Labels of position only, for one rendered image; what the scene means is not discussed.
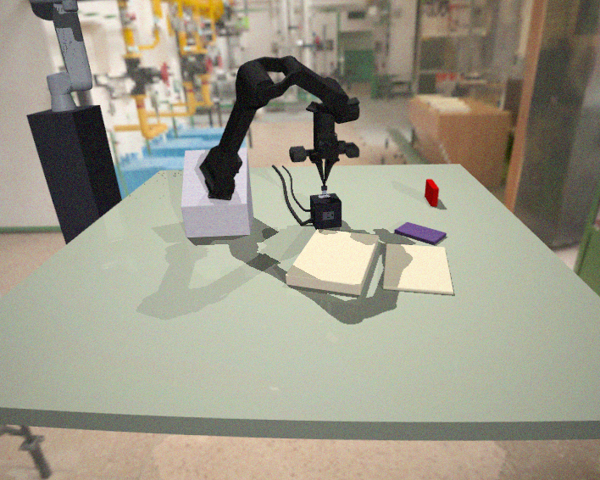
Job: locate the red rectangular block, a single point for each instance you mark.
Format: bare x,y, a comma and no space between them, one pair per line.
431,192

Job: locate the cream flat rectangular box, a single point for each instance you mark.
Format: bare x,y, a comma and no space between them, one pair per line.
334,261

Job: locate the cream flat square slab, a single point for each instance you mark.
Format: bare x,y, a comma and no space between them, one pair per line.
420,269

